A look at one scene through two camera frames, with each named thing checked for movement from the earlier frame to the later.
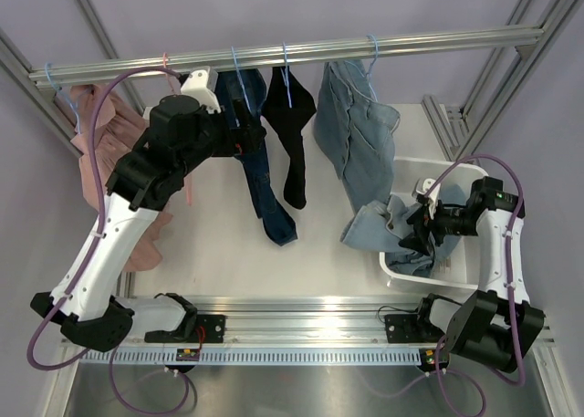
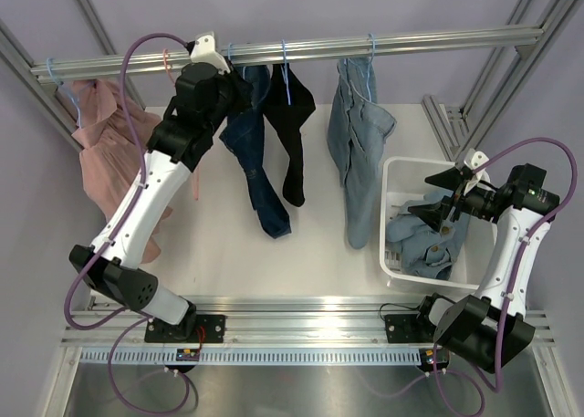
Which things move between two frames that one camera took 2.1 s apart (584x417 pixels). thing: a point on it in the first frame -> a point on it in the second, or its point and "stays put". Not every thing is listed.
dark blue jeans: (246, 88) stays put
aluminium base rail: (308, 320) stays put
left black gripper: (246, 138) -> (241, 89)
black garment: (286, 109) stays put
